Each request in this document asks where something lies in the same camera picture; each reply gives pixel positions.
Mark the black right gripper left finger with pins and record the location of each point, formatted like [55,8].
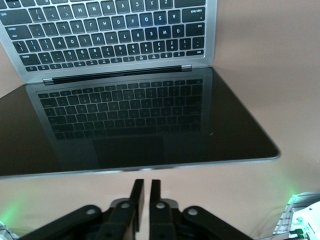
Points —
[137,195]

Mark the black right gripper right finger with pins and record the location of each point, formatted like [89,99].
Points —
[155,195]

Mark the grey laptop with black keyboard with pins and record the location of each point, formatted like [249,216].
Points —
[150,112]

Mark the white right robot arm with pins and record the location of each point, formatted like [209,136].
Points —
[310,220]

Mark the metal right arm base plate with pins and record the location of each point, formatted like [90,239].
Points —
[285,217]

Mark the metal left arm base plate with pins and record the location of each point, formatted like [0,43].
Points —
[6,232]

